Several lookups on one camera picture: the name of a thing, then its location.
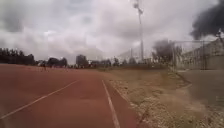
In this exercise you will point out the dark tree foliage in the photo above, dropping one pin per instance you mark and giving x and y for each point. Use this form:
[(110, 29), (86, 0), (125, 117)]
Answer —
[(209, 20)]

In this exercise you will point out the grey concrete pavement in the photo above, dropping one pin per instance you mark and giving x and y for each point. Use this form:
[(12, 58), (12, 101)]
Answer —
[(208, 86)]

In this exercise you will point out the tree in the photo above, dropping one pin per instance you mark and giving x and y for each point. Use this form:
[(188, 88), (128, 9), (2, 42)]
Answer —
[(164, 50)]

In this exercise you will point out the row of dark trees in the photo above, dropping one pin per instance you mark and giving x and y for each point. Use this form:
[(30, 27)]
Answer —
[(16, 57)]

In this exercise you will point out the grey building with wall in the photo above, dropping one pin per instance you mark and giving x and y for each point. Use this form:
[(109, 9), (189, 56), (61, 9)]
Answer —
[(203, 55)]

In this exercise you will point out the red running track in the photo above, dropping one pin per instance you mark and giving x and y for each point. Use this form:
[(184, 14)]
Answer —
[(66, 103)]

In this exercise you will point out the dry grass and gravel strip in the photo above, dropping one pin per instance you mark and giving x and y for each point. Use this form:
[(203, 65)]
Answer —
[(156, 96)]

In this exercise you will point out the tall floodlight mast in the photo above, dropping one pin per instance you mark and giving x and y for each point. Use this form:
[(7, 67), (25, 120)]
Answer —
[(141, 30)]

